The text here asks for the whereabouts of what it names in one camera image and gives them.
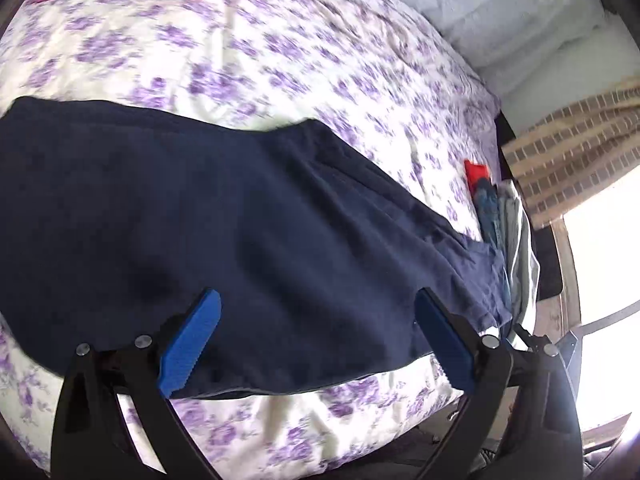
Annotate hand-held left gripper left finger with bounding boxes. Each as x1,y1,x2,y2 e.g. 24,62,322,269
50,287,223,480

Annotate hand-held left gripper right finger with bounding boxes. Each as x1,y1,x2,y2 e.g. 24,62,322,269
416,287,584,480

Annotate navy blue pants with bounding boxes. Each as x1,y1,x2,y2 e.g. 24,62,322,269
0,96,513,401

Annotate grey garment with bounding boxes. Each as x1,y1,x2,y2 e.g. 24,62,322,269
495,182,543,331

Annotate blue jeans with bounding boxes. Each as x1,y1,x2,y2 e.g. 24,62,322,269
472,180,513,311

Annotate red cloth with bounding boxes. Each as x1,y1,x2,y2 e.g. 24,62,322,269
464,159,491,196

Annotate bright window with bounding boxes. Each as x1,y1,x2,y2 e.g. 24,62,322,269
562,195,640,431

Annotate beige checked curtain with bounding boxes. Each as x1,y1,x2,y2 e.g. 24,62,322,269
501,77,640,231

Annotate purple floral bed sheet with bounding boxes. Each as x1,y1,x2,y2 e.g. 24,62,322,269
0,0,503,480

